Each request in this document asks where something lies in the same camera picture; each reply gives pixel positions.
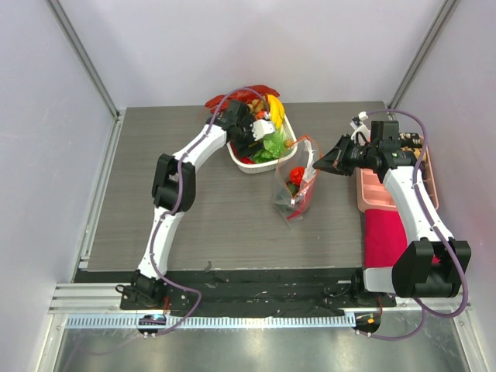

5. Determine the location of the pink plastic organizer tray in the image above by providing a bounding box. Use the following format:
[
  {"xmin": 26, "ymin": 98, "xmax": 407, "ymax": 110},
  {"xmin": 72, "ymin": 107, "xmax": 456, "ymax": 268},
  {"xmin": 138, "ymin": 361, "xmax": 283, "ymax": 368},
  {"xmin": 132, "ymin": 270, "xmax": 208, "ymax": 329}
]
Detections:
[{"xmin": 356, "ymin": 133, "xmax": 439, "ymax": 212}]

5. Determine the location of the clear zip bag orange zipper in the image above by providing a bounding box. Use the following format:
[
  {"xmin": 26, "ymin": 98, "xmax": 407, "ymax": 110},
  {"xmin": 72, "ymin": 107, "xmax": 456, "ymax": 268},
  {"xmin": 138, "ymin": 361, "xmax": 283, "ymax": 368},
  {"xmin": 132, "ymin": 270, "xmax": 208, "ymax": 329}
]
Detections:
[{"xmin": 272, "ymin": 136, "xmax": 321, "ymax": 226}]

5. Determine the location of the brown longan cluster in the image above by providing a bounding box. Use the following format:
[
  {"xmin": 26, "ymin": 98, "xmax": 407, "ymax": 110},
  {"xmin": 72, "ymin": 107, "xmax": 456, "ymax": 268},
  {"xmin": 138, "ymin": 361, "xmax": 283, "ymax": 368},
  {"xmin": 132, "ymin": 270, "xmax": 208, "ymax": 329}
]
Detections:
[{"xmin": 248, "ymin": 99, "xmax": 266, "ymax": 115}]

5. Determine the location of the red chili pepper toy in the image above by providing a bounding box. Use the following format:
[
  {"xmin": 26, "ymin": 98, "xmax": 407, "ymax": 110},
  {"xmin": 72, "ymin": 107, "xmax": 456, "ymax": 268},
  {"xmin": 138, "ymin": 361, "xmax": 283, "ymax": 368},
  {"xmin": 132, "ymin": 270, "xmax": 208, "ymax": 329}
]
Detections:
[{"xmin": 287, "ymin": 182, "xmax": 315, "ymax": 222}]

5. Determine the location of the yellow banana bunch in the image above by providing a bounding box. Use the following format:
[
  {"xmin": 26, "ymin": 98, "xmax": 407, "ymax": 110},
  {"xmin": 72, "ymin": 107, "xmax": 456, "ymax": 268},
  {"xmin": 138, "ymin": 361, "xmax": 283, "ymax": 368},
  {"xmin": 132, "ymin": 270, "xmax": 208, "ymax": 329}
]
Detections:
[{"xmin": 267, "ymin": 95, "xmax": 285, "ymax": 130}]

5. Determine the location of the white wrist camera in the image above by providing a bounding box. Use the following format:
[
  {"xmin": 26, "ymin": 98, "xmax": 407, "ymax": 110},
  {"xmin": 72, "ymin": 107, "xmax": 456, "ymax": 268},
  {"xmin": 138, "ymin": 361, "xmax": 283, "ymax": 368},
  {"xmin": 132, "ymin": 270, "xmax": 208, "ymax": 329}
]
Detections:
[
  {"xmin": 251, "ymin": 119, "xmax": 276, "ymax": 141},
  {"xmin": 350, "ymin": 112, "xmax": 370, "ymax": 144}
]

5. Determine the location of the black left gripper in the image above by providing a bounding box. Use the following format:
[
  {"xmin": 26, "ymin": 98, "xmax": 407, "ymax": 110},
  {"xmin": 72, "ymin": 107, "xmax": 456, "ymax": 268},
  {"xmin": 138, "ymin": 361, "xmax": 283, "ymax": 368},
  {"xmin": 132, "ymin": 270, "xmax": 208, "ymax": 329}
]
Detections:
[{"xmin": 232, "ymin": 117, "xmax": 265, "ymax": 159}]

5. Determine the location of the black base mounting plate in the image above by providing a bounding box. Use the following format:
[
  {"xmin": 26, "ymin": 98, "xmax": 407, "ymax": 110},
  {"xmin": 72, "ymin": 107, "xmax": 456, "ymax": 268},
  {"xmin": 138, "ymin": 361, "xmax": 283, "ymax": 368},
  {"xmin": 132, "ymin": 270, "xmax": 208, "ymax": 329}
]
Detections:
[{"xmin": 75, "ymin": 267, "xmax": 396, "ymax": 318}]

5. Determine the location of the red tomato toy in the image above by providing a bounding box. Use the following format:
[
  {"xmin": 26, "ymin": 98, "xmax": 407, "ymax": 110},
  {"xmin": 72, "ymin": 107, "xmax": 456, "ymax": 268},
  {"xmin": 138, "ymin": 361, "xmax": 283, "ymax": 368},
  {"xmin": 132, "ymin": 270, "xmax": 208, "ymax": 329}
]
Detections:
[{"xmin": 289, "ymin": 167, "xmax": 305, "ymax": 187}]

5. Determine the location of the white plastic fruit basket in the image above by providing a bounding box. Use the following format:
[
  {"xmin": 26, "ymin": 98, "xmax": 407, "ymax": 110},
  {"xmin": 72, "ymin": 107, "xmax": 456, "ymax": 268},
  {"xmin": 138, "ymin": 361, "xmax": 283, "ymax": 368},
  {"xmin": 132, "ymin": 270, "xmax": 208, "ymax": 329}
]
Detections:
[{"xmin": 226, "ymin": 115, "xmax": 297, "ymax": 174}]

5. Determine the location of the white slotted cable duct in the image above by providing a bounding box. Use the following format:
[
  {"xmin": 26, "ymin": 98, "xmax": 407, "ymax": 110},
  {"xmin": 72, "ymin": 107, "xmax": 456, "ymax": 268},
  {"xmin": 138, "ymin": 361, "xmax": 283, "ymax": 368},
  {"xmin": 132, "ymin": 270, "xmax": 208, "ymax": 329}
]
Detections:
[{"xmin": 66, "ymin": 312, "xmax": 356, "ymax": 330}]

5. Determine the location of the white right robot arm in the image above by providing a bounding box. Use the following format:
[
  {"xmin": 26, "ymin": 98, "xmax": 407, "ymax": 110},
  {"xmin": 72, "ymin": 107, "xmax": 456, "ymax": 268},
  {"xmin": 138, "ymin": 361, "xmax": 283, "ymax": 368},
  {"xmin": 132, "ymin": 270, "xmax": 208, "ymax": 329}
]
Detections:
[{"xmin": 313, "ymin": 121, "xmax": 471, "ymax": 306}]

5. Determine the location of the green lettuce toy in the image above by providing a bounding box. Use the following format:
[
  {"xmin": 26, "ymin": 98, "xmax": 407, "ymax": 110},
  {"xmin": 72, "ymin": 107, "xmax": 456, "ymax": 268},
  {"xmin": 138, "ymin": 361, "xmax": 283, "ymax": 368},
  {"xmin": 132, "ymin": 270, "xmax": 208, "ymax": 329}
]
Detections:
[{"xmin": 253, "ymin": 129, "xmax": 288, "ymax": 164}]

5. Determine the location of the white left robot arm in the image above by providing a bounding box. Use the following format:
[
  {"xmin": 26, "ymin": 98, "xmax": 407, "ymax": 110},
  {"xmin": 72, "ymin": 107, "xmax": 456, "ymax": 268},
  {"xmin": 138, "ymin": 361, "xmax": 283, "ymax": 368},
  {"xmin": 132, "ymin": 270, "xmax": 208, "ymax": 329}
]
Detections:
[{"xmin": 130, "ymin": 100, "xmax": 254, "ymax": 309}]

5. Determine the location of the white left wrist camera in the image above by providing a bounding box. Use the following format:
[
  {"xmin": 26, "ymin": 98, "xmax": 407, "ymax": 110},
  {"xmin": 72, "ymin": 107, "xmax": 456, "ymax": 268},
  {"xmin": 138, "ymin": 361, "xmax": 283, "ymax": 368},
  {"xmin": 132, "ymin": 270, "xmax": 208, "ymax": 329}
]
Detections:
[{"xmin": 251, "ymin": 119, "xmax": 276, "ymax": 141}]

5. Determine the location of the red folded cloth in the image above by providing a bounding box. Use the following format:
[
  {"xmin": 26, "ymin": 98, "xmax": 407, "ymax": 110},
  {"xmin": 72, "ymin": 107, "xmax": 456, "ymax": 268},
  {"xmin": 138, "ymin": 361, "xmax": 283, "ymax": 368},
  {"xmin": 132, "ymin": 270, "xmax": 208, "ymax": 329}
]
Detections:
[{"xmin": 363, "ymin": 207, "xmax": 443, "ymax": 272}]

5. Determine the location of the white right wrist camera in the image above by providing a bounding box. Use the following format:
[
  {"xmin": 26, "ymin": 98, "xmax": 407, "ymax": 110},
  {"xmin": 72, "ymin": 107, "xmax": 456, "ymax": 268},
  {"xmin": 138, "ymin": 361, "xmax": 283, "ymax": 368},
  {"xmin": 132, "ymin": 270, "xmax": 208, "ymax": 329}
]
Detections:
[{"xmin": 350, "ymin": 112, "xmax": 370, "ymax": 144}]

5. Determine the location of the aluminium frame rail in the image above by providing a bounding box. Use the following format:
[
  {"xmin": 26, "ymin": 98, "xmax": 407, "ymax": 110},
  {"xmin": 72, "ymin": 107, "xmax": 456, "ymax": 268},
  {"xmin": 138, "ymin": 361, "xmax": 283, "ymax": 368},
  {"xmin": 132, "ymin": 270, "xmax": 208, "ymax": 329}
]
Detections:
[{"xmin": 46, "ymin": 0, "xmax": 120, "ymax": 120}]

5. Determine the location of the red lobster toy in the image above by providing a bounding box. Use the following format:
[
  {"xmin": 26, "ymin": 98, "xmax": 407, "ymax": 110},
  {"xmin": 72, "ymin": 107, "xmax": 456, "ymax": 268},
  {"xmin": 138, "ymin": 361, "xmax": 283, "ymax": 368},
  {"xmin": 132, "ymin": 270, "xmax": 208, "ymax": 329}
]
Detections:
[{"xmin": 205, "ymin": 84, "xmax": 280, "ymax": 113}]

